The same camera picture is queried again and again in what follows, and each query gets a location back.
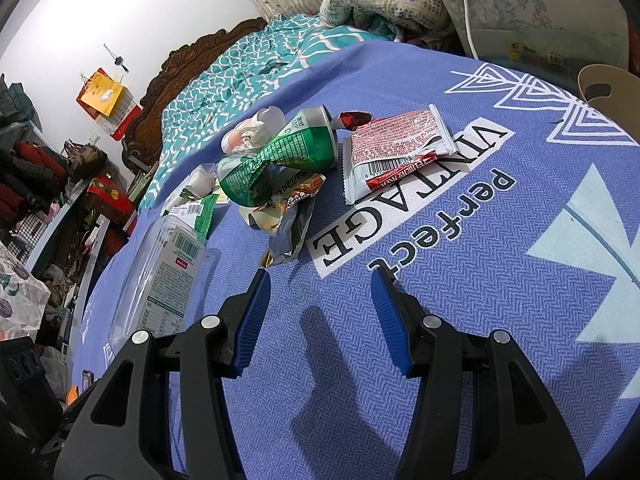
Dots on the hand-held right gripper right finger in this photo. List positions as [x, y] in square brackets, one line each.
[390, 320]

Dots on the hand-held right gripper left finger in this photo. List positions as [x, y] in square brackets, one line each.
[252, 320]

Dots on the silver orange snack bag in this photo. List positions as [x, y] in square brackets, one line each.
[290, 230]

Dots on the clear green-trimmed plastic wrapper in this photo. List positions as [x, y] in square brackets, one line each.
[165, 270]

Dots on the blue printed blanket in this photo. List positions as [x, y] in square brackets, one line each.
[475, 260]

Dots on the red white snack wrapper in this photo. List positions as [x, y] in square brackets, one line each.
[395, 140]

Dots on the red gift box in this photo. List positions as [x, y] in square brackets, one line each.
[110, 197]

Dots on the crumpled white tissue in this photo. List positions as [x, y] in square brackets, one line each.
[262, 122]

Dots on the small red foil wrapper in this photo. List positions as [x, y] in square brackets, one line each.
[352, 119]

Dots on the grey metal shelf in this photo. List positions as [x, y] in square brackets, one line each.
[65, 205]

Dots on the brown handbag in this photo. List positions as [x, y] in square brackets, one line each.
[85, 160]

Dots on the white printed cloth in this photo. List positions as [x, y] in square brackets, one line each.
[20, 290]

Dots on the carved wooden headboard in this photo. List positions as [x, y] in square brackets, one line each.
[150, 105]

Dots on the teal patterned blanket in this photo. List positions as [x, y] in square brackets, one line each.
[225, 75]

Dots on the red clothes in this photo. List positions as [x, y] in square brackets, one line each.
[35, 165]

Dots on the yellow paper bag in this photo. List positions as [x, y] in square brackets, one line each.
[100, 95]

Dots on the dark green jacket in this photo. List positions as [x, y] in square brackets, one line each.
[12, 100]

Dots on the floral pillow bag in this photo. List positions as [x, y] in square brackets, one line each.
[525, 0]

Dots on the red wall calendar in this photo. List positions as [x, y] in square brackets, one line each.
[122, 120]

